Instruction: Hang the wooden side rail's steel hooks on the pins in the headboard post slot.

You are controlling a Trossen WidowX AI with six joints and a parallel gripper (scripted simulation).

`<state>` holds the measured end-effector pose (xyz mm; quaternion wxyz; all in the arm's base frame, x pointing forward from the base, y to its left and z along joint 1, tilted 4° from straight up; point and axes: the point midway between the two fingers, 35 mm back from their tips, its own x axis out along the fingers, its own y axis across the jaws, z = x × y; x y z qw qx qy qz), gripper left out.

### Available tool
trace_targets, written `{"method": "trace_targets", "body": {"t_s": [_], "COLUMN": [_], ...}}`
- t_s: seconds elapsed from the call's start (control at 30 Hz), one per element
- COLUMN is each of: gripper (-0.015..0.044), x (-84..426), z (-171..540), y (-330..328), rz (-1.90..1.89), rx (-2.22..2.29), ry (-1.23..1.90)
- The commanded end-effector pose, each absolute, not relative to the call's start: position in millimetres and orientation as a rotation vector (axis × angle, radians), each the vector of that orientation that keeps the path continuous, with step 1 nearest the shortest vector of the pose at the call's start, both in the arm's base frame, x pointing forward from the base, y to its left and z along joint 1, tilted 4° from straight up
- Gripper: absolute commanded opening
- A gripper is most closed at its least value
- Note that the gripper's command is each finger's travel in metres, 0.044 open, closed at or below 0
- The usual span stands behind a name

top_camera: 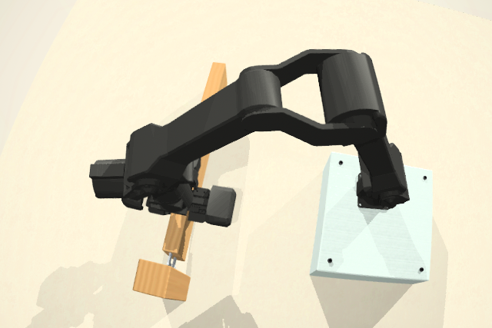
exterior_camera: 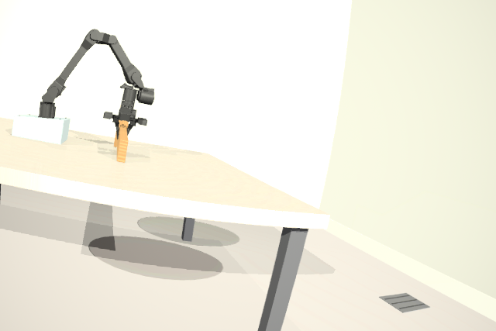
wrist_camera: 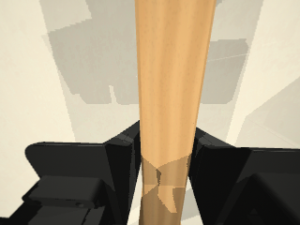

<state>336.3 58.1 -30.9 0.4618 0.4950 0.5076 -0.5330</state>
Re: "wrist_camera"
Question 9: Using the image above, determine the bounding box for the long wooden rail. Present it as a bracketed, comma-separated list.
[135, 0, 217, 225]

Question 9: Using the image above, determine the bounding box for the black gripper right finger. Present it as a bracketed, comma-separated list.
[188, 127, 300, 225]

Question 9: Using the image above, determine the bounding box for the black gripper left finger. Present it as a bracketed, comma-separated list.
[24, 120, 142, 225]

